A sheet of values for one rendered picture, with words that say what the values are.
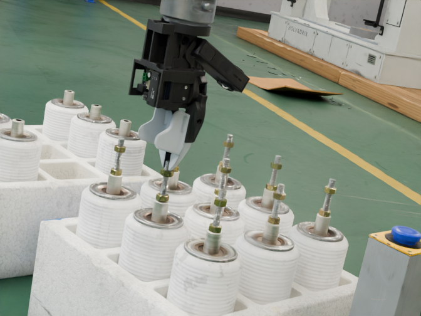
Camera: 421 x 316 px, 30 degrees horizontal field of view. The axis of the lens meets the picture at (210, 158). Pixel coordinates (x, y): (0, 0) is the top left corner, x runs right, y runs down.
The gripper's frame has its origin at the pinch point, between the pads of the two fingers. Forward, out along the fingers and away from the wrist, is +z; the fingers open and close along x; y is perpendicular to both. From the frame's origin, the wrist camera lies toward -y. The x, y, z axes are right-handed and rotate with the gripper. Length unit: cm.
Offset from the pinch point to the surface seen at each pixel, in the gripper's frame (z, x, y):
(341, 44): 13, -236, -307
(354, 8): 5, -469, -584
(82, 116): 9, -54, -18
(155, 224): 8.9, 2.5, 3.1
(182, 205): 10.8, -7.7, -9.9
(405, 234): 1.5, 28.9, -18.6
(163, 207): 7.0, 1.1, 0.9
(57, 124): 13, -62, -17
